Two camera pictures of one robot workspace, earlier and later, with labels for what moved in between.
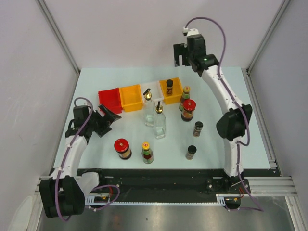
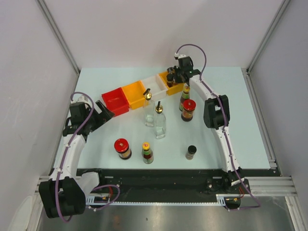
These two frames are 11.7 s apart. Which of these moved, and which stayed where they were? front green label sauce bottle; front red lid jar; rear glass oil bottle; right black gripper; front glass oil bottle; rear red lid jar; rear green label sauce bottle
Moved: right black gripper
Stayed: rear green label sauce bottle; front glass oil bottle; front red lid jar; rear glass oil bottle; rear red lid jar; front green label sauce bottle
